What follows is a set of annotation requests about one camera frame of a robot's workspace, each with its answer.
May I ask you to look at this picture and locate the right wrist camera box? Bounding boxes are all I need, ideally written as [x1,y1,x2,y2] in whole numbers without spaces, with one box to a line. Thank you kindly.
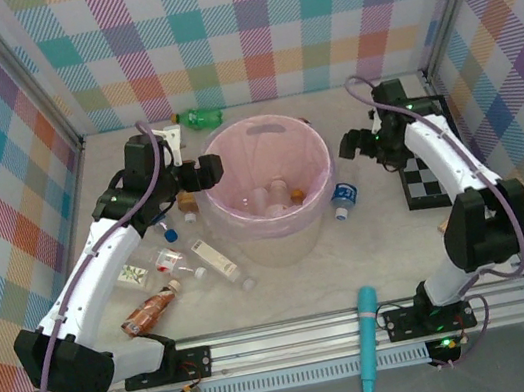
[365,106,383,136]

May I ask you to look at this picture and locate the clear bottle with floral label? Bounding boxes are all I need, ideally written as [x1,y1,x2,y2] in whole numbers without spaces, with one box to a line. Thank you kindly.
[111,256,156,296]

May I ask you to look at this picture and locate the white slotted cable duct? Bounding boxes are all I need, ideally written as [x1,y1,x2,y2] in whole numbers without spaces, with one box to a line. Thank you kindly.
[172,346,433,392]

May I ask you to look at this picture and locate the black grey chessboard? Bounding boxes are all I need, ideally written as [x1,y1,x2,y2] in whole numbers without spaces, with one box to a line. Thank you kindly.
[386,94,471,215]

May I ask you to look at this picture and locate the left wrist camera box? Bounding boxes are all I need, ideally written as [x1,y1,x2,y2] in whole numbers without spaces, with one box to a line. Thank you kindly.
[152,123,188,170]

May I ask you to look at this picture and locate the clear bottle with blue label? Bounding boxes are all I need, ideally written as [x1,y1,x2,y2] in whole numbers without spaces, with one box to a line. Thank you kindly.
[328,178,364,223]

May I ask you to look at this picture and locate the clear bottle with red print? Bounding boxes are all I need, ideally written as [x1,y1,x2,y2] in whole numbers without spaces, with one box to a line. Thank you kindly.
[152,240,210,289]

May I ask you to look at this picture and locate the green plastic soda bottle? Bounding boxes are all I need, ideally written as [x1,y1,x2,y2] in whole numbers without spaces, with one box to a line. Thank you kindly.
[169,104,226,136]

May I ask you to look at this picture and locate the brown coffee bottle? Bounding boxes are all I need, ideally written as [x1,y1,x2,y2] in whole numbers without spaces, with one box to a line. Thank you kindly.
[114,277,190,339]

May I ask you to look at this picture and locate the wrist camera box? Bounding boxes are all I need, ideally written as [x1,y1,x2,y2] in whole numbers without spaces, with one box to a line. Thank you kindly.
[152,123,188,170]
[365,106,383,136]

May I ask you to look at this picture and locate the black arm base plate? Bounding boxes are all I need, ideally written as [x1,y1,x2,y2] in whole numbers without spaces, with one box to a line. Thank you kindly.
[120,344,217,392]
[381,294,479,345]

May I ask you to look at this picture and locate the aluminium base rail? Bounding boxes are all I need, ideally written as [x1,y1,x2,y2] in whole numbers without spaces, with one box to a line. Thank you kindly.
[21,276,524,392]

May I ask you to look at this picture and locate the clear bottle with white cap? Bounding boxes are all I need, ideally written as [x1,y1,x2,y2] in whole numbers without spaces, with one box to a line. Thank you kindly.
[163,206,201,230]

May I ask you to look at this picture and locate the beige plastic waste bin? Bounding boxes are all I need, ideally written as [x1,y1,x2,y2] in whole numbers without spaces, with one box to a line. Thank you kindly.
[191,103,351,280]

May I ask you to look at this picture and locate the clear bottle with blue cap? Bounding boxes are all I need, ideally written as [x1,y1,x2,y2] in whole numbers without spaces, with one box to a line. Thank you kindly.
[157,218,181,245]

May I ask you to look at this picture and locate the bottle with white orange-logo label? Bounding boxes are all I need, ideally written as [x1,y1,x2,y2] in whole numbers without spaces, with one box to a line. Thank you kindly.
[266,176,293,208]

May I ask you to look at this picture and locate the clear bottle tall white label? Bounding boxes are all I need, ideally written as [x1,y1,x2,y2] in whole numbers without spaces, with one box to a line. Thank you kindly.
[188,230,258,300]

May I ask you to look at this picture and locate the bin with plastic liner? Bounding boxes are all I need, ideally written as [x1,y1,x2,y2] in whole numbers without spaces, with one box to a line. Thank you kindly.
[188,103,347,250]

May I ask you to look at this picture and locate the teal pen-shaped tool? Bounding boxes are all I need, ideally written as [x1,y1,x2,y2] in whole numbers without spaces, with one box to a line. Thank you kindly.
[344,283,396,392]

